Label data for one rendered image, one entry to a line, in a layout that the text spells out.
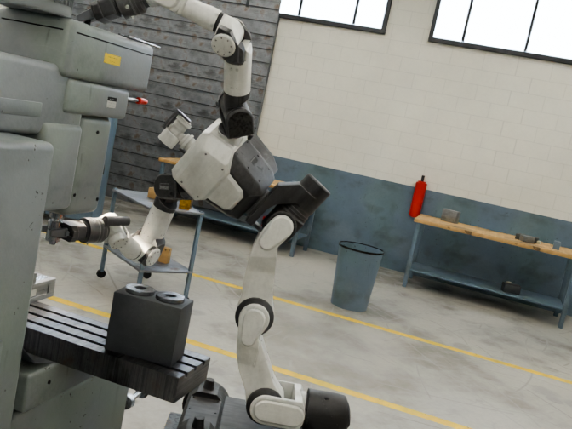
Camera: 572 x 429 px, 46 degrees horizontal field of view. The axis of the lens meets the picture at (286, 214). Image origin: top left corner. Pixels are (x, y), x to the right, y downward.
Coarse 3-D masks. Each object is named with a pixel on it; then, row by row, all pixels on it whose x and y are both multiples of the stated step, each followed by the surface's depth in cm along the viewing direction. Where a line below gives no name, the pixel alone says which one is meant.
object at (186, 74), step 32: (96, 0) 1043; (224, 0) 980; (256, 0) 965; (128, 32) 1030; (160, 32) 1014; (192, 32) 998; (256, 32) 969; (160, 64) 1018; (192, 64) 1002; (256, 64) 972; (160, 96) 1022; (192, 96) 1006; (256, 96) 976; (128, 128) 1042; (160, 128) 1026; (192, 128) 1007; (256, 128) 980; (128, 160) 1046; (224, 224) 1005
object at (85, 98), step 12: (72, 84) 191; (84, 84) 197; (96, 84) 203; (72, 96) 193; (84, 96) 198; (96, 96) 204; (108, 96) 210; (120, 96) 216; (72, 108) 194; (84, 108) 199; (96, 108) 205; (108, 108) 211; (120, 108) 218
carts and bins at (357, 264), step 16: (112, 192) 602; (128, 192) 596; (144, 192) 616; (112, 208) 603; (192, 208) 585; (160, 256) 586; (192, 256) 575; (352, 256) 669; (368, 256) 667; (96, 272) 611; (144, 272) 638; (160, 272) 560; (176, 272) 569; (192, 272) 579; (336, 272) 686; (352, 272) 671; (368, 272) 672; (336, 288) 684; (352, 288) 673; (368, 288) 678; (336, 304) 684; (352, 304) 677
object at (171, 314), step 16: (128, 288) 206; (144, 288) 210; (112, 304) 204; (128, 304) 204; (144, 304) 203; (160, 304) 202; (176, 304) 204; (192, 304) 212; (112, 320) 205; (128, 320) 204; (144, 320) 203; (160, 320) 202; (176, 320) 201; (112, 336) 206; (128, 336) 205; (144, 336) 204; (160, 336) 203; (176, 336) 202; (128, 352) 205; (144, 352) 204; (160, 352) 203; (176, 352) 206
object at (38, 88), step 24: (0, 72) 165; (24, 72) 173; (48, 72) 182; (0, 96) 167; (24, 96) 175; (48, 96) 184; (0, 120) 169; (24, 120) 177; (48, 120) 186; (72, 120) 197
